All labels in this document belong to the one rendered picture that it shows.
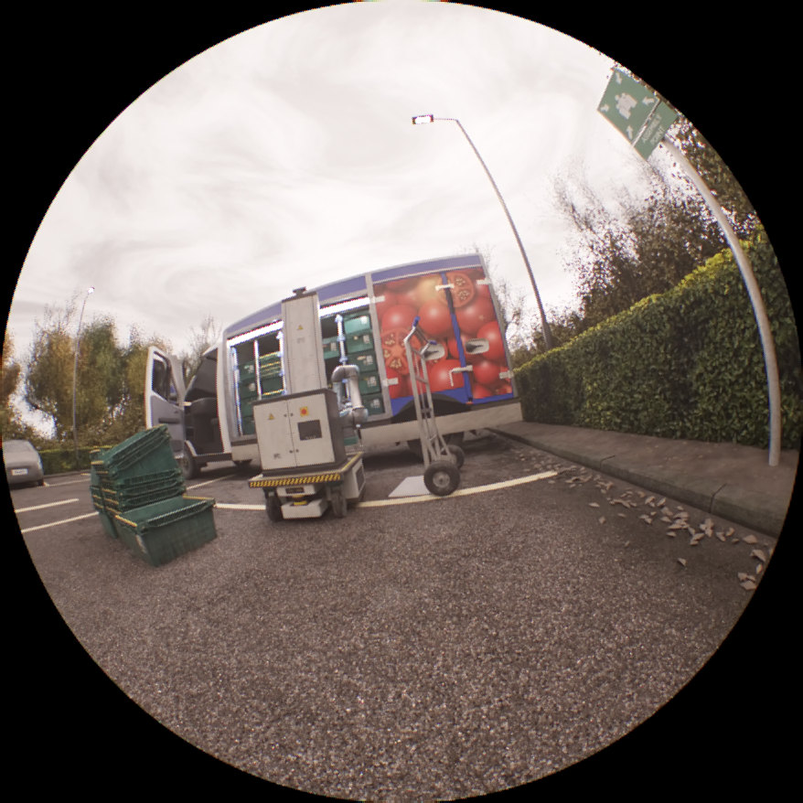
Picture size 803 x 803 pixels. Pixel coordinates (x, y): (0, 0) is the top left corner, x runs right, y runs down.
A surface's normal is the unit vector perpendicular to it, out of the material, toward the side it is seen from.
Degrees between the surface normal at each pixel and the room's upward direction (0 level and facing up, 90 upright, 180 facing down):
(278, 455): 90
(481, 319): 90
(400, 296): 90
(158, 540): 93
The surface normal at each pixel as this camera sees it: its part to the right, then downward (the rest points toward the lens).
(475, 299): -0.12, -0.04
